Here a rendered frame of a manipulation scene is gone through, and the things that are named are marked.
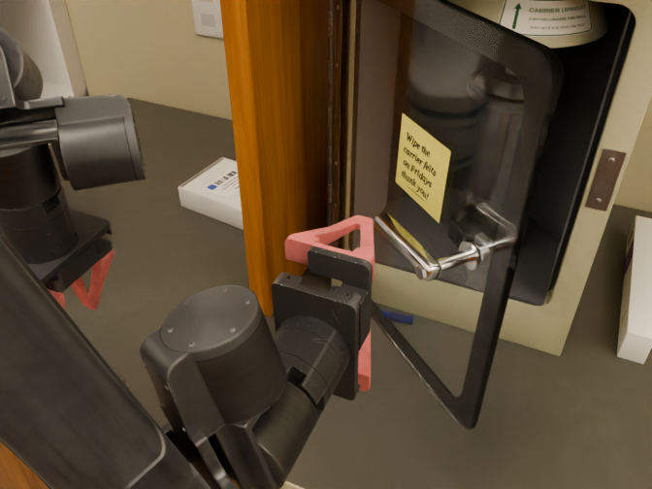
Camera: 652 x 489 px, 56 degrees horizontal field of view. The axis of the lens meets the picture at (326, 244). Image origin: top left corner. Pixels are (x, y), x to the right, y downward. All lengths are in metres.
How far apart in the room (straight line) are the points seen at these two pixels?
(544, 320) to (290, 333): 0.45
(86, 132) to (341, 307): 0.25
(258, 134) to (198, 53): 0.70
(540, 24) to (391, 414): 0.45
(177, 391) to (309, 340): 0.12
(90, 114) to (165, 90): 0.94
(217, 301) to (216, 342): 0.04
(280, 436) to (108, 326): 0.53
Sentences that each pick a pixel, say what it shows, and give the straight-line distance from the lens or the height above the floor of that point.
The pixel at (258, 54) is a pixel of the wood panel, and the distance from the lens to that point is 0.66.
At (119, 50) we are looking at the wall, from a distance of 1.51.
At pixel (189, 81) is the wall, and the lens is 1.41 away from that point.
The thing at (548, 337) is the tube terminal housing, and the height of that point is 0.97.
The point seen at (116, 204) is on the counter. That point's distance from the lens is 1.11.
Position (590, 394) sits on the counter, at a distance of 0.82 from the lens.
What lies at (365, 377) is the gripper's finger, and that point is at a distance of 0.50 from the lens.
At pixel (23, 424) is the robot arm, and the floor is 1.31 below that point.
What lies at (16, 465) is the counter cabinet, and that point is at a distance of 1.28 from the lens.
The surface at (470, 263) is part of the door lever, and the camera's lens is 0.54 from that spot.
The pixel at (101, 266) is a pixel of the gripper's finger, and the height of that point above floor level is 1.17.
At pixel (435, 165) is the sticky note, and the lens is 0.55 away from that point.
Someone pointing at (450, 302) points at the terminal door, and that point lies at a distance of 0.59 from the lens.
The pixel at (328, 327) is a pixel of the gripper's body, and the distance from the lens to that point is 0.43.
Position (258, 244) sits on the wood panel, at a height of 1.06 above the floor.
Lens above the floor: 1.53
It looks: 38 degrees down
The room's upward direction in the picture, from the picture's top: straight up
